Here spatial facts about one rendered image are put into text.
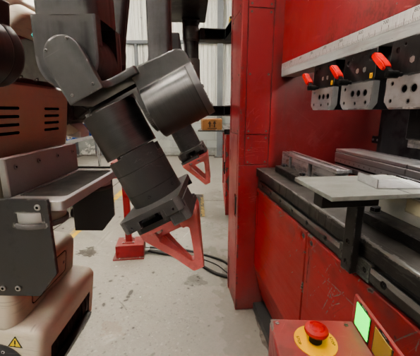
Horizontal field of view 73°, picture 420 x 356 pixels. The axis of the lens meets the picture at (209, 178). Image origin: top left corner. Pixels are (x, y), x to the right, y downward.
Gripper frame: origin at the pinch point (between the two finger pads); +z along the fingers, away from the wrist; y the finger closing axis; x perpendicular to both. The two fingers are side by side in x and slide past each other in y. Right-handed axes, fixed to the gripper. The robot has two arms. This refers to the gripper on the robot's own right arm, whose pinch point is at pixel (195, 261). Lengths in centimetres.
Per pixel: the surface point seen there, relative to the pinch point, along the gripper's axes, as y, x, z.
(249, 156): 120, -16, 15
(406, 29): 44, -59, -11
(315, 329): 11.1, -8.7, 25.4
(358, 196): 26.2, -28.4, 14.2
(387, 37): 50, -58, -11
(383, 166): 81, -60, 35
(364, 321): 12.1, -16.8, 28.6
